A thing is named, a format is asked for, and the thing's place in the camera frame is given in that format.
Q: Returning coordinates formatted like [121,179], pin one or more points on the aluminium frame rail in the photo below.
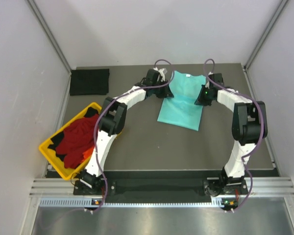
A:
[259,186]

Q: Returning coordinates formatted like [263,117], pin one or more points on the folded black t shirt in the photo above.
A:
[89,82]

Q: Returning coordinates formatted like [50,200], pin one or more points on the yellow plastic bin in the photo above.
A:
[64,149]

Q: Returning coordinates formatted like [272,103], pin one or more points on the orange t shirt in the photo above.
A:
[86,154]

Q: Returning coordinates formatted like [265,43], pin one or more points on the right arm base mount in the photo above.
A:
[217,186]

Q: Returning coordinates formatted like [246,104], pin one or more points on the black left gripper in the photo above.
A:
[166,92]

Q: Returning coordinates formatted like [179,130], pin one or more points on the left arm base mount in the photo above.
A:
[90,187]

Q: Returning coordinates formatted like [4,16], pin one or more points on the dark red t shirt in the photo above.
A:
[76,137]

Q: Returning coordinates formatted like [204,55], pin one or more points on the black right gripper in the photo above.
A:
[200,101]

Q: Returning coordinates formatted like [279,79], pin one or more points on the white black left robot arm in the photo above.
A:
[112,117]

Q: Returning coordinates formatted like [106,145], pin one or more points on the black t shirt in bin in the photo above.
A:
[91,111]

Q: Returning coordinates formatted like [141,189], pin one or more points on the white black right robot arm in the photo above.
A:
[249,122]

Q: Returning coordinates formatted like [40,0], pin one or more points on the teal t shirt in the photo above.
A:
[181,109]

